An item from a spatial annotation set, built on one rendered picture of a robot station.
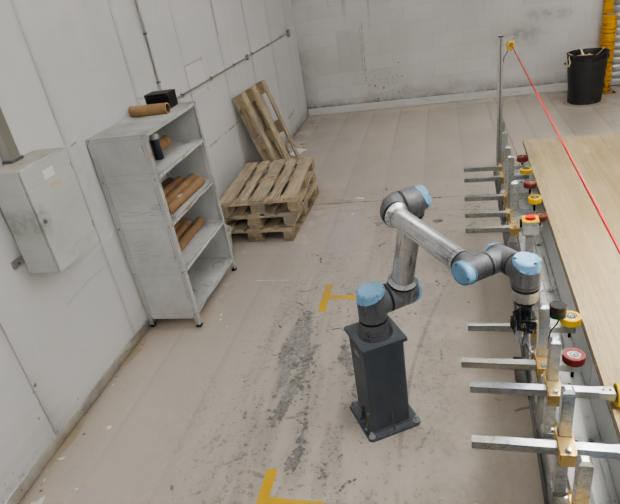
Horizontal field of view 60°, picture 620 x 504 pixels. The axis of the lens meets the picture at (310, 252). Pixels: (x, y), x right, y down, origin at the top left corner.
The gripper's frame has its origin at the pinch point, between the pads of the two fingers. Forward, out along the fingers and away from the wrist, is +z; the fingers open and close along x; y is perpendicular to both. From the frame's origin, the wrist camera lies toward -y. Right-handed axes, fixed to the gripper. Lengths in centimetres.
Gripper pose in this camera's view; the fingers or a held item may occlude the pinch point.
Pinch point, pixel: (522, 340)
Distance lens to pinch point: 220.2
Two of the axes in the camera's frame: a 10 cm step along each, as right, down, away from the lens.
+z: 1.4, 8.7, 4.7
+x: 9.6, 0.0, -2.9
